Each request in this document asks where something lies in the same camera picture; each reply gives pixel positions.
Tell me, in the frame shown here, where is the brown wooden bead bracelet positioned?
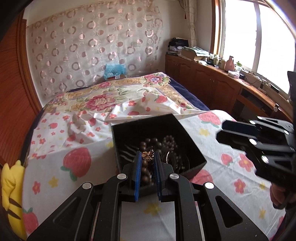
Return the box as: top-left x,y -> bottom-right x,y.
138,135 -> 183,186

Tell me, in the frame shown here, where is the black jewelry box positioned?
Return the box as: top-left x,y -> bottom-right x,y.
112,114 -> 207,179

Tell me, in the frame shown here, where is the right hand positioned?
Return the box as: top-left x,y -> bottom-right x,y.
269,183 -> 295,210

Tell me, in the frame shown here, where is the silver wavy hairpin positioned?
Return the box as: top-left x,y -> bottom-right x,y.
119,148 -> 137,162

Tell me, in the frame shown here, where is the gold flower brooch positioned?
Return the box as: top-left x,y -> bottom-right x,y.
142,150 -> 154,161

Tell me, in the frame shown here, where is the wooden side cabinet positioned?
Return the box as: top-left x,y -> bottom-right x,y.
165,54 -> 292,122

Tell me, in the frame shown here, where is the pink bottle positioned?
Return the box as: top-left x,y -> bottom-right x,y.
224,56 -> 235,72

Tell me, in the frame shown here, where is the strawberry flower print bedsheet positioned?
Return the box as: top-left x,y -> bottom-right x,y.
21,97 -> 290,241

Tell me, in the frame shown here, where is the floral quilt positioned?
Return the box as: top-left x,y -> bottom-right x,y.
44,72 -> 209,115

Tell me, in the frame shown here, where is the stack of books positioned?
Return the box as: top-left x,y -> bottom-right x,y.
166,38 -> 210,62

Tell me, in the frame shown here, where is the window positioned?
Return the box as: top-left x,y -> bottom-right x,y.
212,1 -> 295,94

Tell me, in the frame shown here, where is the blue plastic bag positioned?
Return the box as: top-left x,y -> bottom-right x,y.
103,64 -> 127,80

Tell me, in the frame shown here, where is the yellow plush toy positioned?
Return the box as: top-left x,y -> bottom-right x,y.
1,160 -> 27,240

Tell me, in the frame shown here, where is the pink circle pattern curtain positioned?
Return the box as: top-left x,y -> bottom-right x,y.
26,1 -> 163,102

